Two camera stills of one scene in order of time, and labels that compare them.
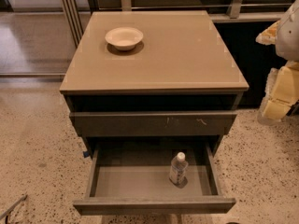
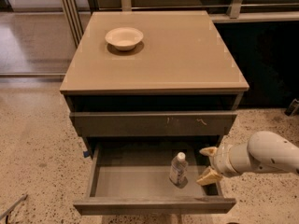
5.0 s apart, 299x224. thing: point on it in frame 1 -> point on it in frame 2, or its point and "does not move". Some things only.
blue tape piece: x=86 y=154 does not move
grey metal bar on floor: x=17 y=203 does not move
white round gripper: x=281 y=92 -> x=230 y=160
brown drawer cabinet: x=177 y=91 does not move
